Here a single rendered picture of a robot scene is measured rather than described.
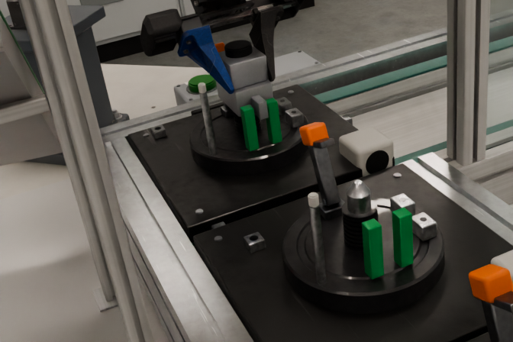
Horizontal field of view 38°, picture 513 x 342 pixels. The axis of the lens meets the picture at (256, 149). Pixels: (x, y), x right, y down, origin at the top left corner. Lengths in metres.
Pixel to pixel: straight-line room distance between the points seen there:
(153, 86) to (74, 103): 0.81
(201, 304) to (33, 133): 0.28
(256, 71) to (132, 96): 0.56
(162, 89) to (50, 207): 0.38
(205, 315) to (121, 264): 0.09
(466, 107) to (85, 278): 0.47
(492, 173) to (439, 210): 0.14
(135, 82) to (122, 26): 2.56
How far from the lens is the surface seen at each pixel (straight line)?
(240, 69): 0.79
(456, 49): 0.77
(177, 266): 0.71
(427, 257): 0.63
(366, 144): 0.79
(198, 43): 0.78
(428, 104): 1.04
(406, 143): 0.94
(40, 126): 0.80
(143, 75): 1.40
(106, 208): 0.59
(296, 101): 0.95
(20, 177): 1.15
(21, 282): 0.92
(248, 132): 0.79
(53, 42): 0.52
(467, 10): 0.74
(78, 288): 0.88
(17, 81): 0.69
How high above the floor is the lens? 1.38
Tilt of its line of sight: 29 degrees down
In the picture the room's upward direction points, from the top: 8 degrees counter-clockwise
